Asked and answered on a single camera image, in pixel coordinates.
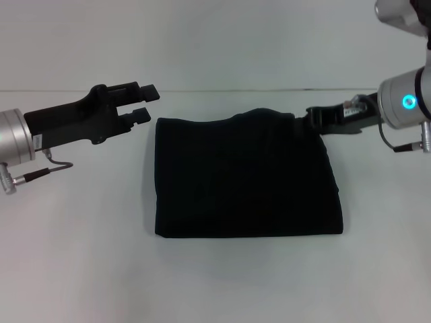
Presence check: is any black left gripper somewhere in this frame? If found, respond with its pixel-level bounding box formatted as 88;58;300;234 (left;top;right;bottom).
23;81;160;149

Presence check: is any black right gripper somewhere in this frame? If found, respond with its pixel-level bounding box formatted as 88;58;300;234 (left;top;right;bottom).
291;92;382;138

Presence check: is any black t-shirt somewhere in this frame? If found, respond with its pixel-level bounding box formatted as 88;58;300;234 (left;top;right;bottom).
154;106;345;238

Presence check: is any right arm cable with plug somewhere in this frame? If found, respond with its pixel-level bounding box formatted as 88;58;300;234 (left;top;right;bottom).
352;95;431;154

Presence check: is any arm cable with plug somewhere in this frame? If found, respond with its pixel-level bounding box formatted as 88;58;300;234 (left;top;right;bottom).
352;95;431;154
2;157;74;195

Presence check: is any left arm cable with plug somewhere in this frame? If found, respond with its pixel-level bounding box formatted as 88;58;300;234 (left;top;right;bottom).
2;157;74;195

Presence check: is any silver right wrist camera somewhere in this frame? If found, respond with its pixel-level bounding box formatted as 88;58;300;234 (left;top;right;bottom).
375;0;431;43

